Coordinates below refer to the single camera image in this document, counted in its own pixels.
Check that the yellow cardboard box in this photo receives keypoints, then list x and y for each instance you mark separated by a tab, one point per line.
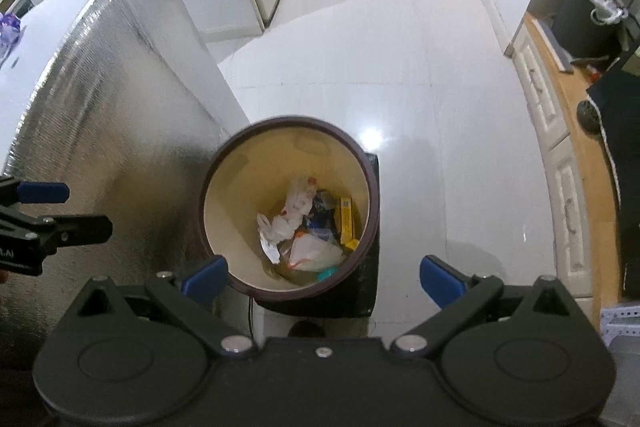
348	233

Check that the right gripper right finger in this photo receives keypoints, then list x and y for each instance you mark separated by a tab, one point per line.
463	301

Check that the round brown trash bin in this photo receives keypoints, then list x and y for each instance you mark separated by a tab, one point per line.
251	174

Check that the blue white plastic wrapper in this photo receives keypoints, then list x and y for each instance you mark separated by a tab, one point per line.
10	32

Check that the white red plastic bag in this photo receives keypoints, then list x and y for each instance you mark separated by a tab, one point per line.
297	205

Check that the clear plastic zip bag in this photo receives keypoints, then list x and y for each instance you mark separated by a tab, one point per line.
312	251

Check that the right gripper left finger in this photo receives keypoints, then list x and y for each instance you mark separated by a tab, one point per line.
188	301

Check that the wooden low cabinet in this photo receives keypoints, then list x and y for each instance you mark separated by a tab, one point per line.
581	188

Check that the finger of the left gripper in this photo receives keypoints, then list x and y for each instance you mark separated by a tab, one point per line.
42	193
68	231

